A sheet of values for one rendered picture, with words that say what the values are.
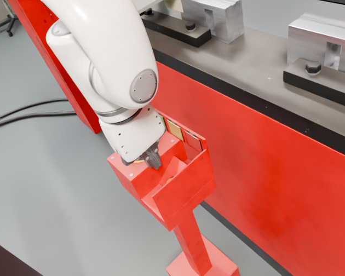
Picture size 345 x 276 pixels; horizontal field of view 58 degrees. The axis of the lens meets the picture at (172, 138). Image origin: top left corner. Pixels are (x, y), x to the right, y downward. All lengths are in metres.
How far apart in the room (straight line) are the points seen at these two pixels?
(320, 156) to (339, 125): 0.09
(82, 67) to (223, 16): 0.47
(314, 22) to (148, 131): 0.40
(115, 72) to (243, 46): 0.52
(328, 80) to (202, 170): 0.31
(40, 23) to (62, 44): 1.33
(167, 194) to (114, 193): 1.10
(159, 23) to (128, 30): 0.61
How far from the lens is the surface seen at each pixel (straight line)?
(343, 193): 0.72
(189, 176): 0.68
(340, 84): 0.66
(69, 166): 2.02
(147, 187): 0.76
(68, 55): 0.44
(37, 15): 1.74
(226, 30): 0.84
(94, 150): 2.01
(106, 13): 0.37
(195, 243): 1.05
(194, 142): 0.69
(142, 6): 0.86
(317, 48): 0.70
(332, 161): 0.67
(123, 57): 0.37
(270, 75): 0.73
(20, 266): 1.04
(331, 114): 0.64
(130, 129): 0.54
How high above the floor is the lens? 1.31
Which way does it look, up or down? 45 degrees down
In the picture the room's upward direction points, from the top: 19 degrees counter-clockwise
